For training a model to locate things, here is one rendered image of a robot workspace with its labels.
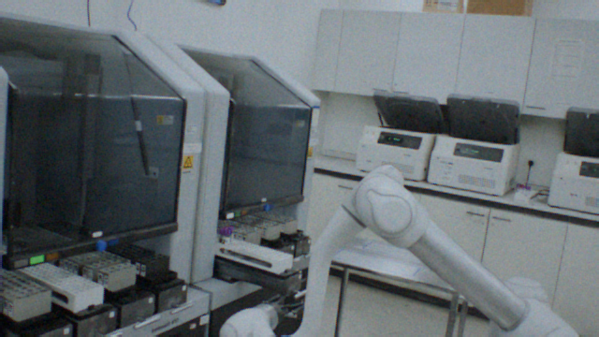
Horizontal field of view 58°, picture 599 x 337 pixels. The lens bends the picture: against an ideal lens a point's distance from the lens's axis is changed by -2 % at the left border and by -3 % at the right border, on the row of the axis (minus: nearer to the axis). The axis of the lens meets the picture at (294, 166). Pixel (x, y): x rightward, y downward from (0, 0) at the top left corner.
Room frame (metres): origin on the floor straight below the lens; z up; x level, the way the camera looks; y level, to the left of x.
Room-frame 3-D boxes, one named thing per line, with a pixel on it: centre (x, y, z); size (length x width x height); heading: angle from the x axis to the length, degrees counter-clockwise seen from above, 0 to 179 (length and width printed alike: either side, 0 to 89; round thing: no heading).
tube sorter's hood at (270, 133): (2.38, 0.31, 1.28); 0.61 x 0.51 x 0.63; 151
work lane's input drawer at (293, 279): (2.08, 0.24, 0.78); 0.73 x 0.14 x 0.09; 61
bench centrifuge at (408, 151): (4.45, -0.86, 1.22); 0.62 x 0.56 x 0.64; 149
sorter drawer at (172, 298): (1.83, 0.62, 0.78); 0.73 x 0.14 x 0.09; 61
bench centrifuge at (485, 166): (4.16, -1.37, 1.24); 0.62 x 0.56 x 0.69; 151
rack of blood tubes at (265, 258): (2.01, 0.12, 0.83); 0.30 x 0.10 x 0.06; 61
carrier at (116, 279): (1.58, 0.49, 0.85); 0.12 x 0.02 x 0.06; 152
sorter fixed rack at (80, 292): (1.50, 0.65, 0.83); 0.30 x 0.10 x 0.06; 61
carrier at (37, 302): (1.32, 0.64, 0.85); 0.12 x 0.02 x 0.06; 151
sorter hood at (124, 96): (1.63, 0.73, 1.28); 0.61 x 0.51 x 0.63; 151
